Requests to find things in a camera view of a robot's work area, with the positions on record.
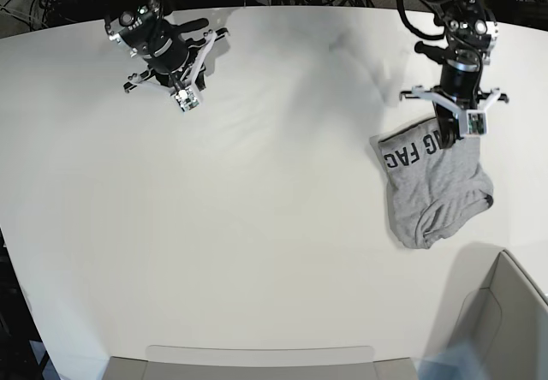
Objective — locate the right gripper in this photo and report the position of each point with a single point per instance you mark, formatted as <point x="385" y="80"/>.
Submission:
<point x="174" y="54"/>

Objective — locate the grey T-shirt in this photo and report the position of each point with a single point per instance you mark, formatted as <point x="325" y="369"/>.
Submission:
<point x="431" y="192"/>

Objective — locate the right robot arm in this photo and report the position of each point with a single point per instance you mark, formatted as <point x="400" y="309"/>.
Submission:
<point x="142" y="9"/>

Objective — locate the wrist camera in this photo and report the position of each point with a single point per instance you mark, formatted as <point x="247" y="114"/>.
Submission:
<point x="472" y="123"/>
<point x="187" y="99"/>

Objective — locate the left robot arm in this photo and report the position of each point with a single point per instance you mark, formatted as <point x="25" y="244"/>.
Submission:
<point x="463" y="50"/>

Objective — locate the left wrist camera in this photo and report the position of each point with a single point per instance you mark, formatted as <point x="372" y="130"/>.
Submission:
<point x="472" y="123"/>

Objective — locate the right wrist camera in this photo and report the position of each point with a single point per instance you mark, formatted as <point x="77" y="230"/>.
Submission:
<point x="187" y="99"/>

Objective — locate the black power strip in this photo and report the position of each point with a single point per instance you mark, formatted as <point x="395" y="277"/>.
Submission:
<point x="94" y="4"/>

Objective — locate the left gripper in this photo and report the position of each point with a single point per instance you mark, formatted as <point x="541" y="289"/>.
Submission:
<point x="457" y="94"/>

